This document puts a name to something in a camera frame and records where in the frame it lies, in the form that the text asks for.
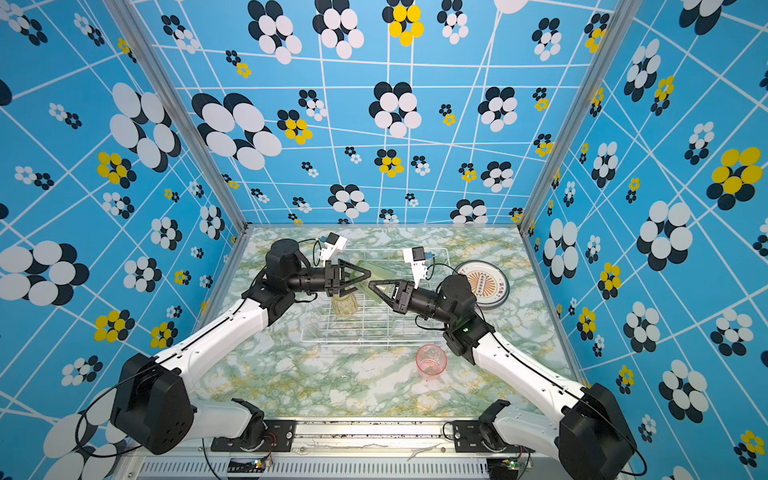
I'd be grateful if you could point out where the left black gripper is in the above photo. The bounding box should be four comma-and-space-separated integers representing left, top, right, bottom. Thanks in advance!
286, 262, 370, 298

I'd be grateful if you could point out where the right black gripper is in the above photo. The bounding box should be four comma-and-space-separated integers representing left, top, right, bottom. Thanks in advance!
374, 281, 460, 331

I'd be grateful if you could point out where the yellow drinking glass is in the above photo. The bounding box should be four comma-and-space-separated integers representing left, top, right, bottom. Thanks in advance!
331, 294, 359, 319

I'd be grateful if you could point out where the pink drinking glass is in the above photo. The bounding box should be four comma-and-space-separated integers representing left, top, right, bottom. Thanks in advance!
415, 344, 448, 377

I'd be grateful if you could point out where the white plate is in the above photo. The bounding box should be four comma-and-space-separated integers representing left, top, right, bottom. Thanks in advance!
456, 260, 510, 309

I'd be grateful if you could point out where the green drinking glass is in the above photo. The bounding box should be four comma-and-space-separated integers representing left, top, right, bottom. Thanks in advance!
356, 260, 404, 301

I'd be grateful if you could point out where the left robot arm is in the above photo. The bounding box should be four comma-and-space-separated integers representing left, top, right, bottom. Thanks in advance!
110, 239, 370, 455

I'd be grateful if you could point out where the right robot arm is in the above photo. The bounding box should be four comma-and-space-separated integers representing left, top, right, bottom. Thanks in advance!
369, 274, 638, 479

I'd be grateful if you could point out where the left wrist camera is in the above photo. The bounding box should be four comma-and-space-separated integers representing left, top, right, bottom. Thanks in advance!
319, 232, 348, 263

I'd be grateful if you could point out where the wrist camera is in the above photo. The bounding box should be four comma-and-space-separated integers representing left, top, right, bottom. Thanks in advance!
319, 232, 348, 263
402, 246, 433, 288

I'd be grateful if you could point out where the white wire dish rack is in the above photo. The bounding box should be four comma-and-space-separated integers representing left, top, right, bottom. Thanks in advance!
301, 248, 442, 347

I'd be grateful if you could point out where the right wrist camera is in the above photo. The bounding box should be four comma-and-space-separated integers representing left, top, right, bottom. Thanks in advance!
402, 246, 433, 288

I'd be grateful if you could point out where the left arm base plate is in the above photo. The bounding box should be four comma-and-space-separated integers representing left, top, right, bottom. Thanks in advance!
211, 419, 297, 453

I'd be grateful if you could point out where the aluminium front rail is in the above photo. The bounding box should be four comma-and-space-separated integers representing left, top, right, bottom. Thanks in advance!
113, 418, 573, 479

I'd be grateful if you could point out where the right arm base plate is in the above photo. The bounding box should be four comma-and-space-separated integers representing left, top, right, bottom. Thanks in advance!
449, 420, 531, 455

